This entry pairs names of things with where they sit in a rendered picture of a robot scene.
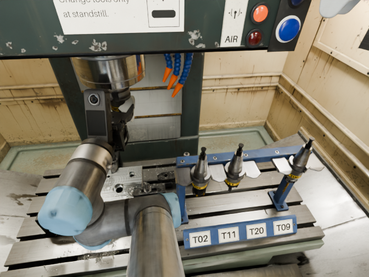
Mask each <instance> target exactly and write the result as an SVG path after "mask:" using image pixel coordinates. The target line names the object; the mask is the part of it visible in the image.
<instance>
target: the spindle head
mask: <svg viewBox="0 0 369 277"><path fill-rule="evenodd" d="M259 2H266V3H267V4H268V5H269V7H270V15H269V17H268V18H267V20H266V21H265V22H264V23H262V24H259V25H257V24H254V23H253V22H252V21H251V19H250V12H251V10H252V8H253V6H255V5H256V4H257V3H259ZM279 3H280V0H248V5H247V11H246V15H245V21H244V26H243V32H242V39H241V45H240V47H220V44H221V35H222V27H223V18H224V12H225V4H226V0H184V31H175V32H132V33H108V34H64V32H63V29H62V25H61V23H60V20H59V17H58V13H57V10H56V8H55V5H54V2H53V0H0V60H10V59H39V58H69V57H98V56H127V55H143V54H172V53H201V52H231V51H260V50H267V49H268V46H269V42H270V38H271V34H272V30H273V26H274V23H275V19H276V15H277V11H278V7H279ZM254 28H259V29H261V30H262V31H263V33H264V39H263V41H262V43H261V44H260V45H259V46H257V47H255V48H250V47H248V46H247V45H246V42H245V38H246V36H247V34H248V32H249V31H250V30H252V29H254Z"/></svg>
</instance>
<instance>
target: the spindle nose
mask: <svg viewBox="0 0 369 277"><path fill-rule="evenodd" d="M71 59H72V62H73V64H74V67H75V70H76V73H77V76H78V77H79V79H80V82H81V83H82V84H83V85H85V86H87V87H89V88H103V89H106V90H119V89H122V88H127V87H130V86H133V85H135V84H136V83H138V82H140V81H141V80H142V79H143V78H144V76H145V74H146V70H145V68H146V62H145V56H144V54H143V55H127V56H98V57H71Z"/></svg>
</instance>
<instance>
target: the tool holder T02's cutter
mask: <svg viewBox="0 0 369 277"><path fill-rule="evenodd" d="M205 192H206V188H204V189H202V190H199V189H196V188H195V187H192V193H193V194H196V197H201V195H203V196H204V195H205Z"/></svg>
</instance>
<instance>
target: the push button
mask: <svg viewBox="0 0 369 277"><path fill-rule="evenodd" d="M299 29H300V23H299V21H298V20H296V19H294V18H290V19H287V20H286V21H284V22H283V23H282V25H281V26H280V28H279V31H278V36H279V38H280V39H281V40H282V41H290V40H292V39H293V38H295V36H296V35H297V34H298V32H299Z"/></svg>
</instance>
